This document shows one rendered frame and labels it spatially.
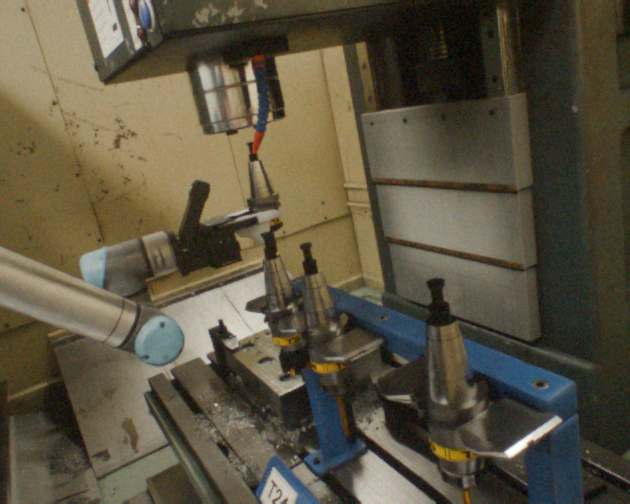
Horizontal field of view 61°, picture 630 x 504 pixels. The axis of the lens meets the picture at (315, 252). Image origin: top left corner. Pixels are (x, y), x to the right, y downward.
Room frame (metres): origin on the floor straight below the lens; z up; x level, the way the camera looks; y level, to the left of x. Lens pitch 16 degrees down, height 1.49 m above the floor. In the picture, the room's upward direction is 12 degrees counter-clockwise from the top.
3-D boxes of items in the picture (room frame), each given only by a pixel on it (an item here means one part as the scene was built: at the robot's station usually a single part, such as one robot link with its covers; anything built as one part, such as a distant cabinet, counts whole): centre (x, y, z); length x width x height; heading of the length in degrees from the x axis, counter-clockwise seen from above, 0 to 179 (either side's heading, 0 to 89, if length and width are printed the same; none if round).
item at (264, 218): (0.97, 0.09, 1.27); 0.09 x 0.03 x 0.06; 96
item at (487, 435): (0.36, -0.12, 1.21); 0.07 x 0.05 x 0.01; 117
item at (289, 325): (0.65, 0.03, 1.21); 0.07 x 0.05 x 0.01; 117
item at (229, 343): (1.14, 0.25, 0.97); 0.13 x 0.03 x 0.15; 27
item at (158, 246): (0.93, 0.27, 1.27); 0.08 x 0.05 x 0.08; 19
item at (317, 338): (0.60, 0.01, 1.21); 0.06 x 0.06 x 0.03
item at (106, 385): (1.59, 0.39, 0.75); 0.89 x 0.67 x 0.26; 117
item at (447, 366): (0.41, -0.09, 1.26); 0.04 x 0.04 x 0.07
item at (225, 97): (1.01, 0.08, 1.52); 0.16 x 0.16 x 0.12
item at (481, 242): (1.21, -0.32, 1.16); 0.48 x 0.05 x 0.51; 27
